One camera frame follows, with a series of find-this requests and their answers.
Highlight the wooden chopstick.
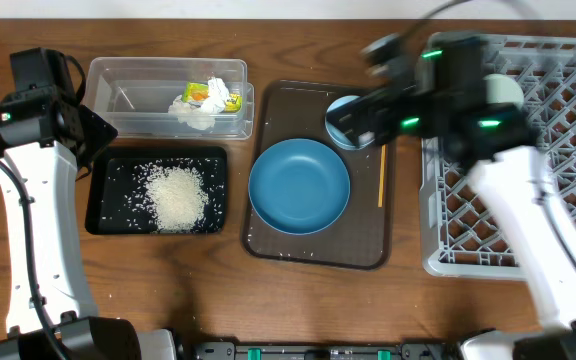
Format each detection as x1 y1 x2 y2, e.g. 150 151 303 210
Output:
377 145 388 208

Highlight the light blue small plate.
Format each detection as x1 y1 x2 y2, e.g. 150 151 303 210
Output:
324 95 374 150

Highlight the mint green bowl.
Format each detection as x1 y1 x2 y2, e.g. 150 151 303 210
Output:
484 74 524 109

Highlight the white tissue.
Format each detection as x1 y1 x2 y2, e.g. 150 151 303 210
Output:
168 98 219 131
199 77 230 114

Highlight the dark blue plate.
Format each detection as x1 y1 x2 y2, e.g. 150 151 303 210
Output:
248 138 351 235

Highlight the yellow green snack wrapper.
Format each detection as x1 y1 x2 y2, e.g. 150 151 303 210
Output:
180 83 242 113

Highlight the pile of white rice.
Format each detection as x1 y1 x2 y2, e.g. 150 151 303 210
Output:
100 158 225 234

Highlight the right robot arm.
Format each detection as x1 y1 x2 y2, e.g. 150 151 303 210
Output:
326 32 576 359

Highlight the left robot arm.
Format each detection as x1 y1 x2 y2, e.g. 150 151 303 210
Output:
0 81 178 359

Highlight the black waste tray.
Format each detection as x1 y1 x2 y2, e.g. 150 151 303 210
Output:
85 146 227 235

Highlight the grey dishwasher rack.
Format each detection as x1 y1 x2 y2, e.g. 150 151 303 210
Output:
419 35 576 280

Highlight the clear plastic bin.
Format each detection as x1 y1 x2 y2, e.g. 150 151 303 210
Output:
84 57 254 140

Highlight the dark brown serving tray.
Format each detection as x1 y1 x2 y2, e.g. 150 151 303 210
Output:
242 80 396 270

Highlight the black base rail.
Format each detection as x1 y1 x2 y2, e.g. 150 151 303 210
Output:
191 341 456 360

